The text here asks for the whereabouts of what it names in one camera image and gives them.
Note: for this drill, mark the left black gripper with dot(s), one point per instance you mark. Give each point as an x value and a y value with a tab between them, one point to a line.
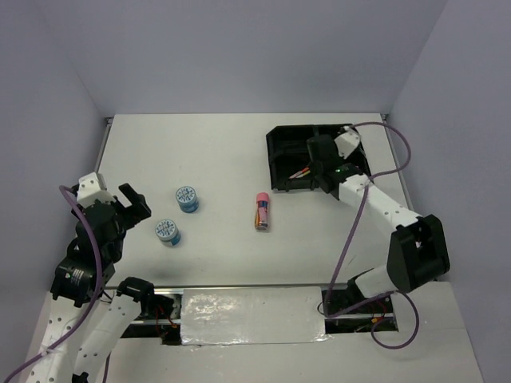
139	209

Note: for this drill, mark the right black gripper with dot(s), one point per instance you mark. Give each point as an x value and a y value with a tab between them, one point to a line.
342	159

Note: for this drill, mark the orange slim highlighter pen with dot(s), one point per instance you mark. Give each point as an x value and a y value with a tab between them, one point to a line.
297	174

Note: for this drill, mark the pink capped crayon tube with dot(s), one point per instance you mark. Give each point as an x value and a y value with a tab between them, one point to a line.
262	211

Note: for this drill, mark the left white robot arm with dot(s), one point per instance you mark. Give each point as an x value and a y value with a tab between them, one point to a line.
69	352

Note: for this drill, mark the black compartment organizer tray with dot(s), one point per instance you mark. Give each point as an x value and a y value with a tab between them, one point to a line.
287	154

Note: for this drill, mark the blue tape roll front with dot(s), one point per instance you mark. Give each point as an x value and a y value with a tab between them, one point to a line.
168	232

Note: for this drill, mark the blue tape roll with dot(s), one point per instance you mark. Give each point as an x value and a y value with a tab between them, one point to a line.
168	232
187	199

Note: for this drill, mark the blue tape roll rear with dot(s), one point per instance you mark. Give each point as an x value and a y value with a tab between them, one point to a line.
187	199

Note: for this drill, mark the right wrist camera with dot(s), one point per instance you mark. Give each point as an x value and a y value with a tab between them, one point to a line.
347	142

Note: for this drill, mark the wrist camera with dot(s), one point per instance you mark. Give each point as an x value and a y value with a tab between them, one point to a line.
347	142
91	188

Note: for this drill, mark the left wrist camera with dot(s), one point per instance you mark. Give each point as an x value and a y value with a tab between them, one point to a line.
91	188

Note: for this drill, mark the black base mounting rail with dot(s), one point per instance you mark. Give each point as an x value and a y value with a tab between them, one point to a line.
251	316

